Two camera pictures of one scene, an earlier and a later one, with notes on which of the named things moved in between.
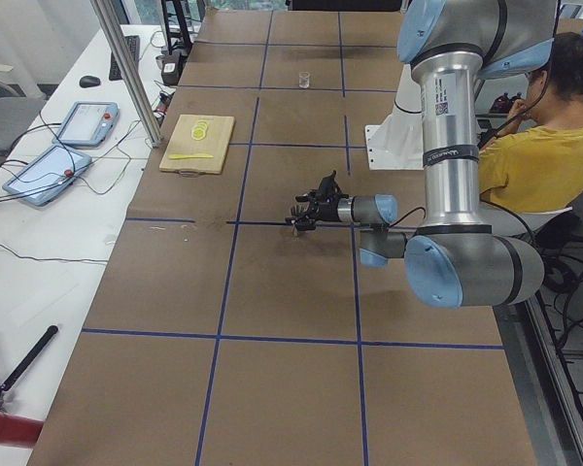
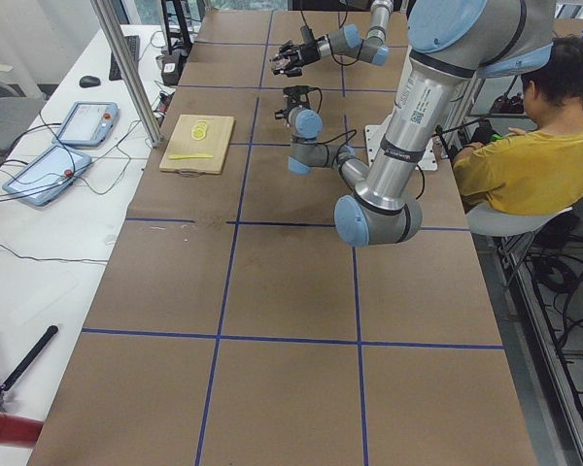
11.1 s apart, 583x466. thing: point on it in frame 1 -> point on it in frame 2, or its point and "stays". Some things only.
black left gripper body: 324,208 -> 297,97
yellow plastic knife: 183,156 stays
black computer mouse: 86,82 stays
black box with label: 171,65 stays
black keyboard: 133,44 stays
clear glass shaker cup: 304,80 -> 281,63
